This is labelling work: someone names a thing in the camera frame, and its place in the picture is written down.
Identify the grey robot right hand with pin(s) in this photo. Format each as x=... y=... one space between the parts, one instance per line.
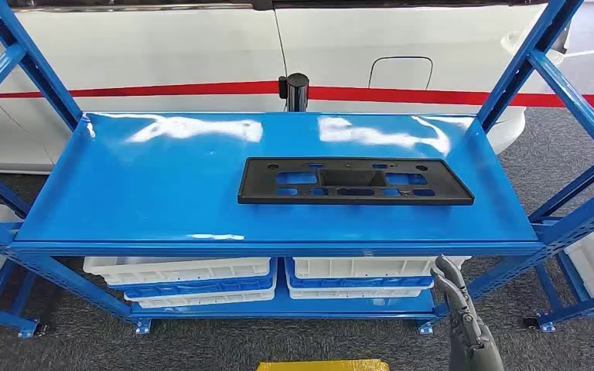
x=463 y=327

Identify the black plastic plate bracket part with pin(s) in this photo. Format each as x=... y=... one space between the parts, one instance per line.
x=261 y=189

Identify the yellow floor tape square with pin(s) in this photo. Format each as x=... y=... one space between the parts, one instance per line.
x=322 y=365

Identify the red barrier belt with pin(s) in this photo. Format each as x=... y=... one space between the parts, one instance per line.
x=430 y=96
x=148 y=90

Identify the white car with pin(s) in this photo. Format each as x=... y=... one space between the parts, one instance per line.
x=148 y=46

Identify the black stanchion post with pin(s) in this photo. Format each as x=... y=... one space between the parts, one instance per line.
x=297 y=91

